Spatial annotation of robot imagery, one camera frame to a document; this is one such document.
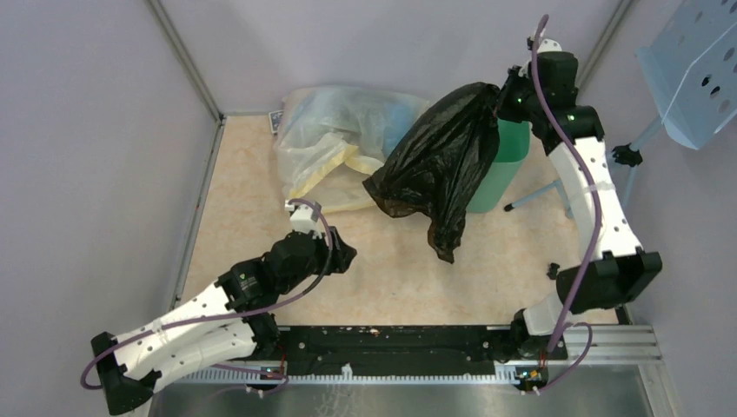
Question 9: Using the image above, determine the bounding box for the white cable duct strip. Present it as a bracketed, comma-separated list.
[177, 365, 541, 387]

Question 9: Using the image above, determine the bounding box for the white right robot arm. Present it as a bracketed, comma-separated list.
[499, 51, 662, 358]

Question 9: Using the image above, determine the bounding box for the translucent yellow-trimmed plastic bag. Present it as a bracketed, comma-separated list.
[274, 85, 429, 214]

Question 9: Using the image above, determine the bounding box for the black trash bag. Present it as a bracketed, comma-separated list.
[363, 82, 501, 263]

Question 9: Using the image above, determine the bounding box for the light blue tripod stand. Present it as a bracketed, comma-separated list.
[503, 117, 663, 220]

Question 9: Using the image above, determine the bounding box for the small black clip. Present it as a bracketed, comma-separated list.
[546, 262, 561, 281]

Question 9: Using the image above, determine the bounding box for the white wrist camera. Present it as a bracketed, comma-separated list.
[284, 199, 324, 236]
[527, 36, 563, 57]

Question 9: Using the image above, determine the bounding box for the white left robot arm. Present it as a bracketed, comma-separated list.
[85, 227, 357, 416]

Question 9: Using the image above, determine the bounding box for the light blue perforated stand tray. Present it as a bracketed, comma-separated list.
[636, 0, 736, 150]

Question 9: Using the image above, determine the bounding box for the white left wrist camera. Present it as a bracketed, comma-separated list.
[284, 199, 324, 236]

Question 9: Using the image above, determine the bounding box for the dark blue card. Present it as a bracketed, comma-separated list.
[268, 109, 284, 135]

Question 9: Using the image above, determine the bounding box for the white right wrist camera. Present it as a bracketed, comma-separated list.
[527, 36, 563, 57]

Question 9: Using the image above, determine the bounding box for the green plastic trash bin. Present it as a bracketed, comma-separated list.
[467, 120, 530, 214]

